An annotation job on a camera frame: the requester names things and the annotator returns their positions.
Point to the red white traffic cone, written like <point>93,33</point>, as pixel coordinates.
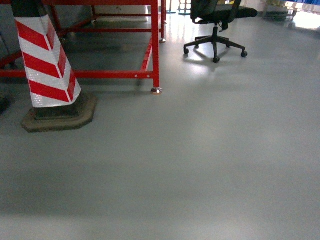
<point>58,103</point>

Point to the black office chair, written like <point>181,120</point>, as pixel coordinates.
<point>205,12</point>

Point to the red metal frame table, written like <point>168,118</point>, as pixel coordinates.
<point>109,51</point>

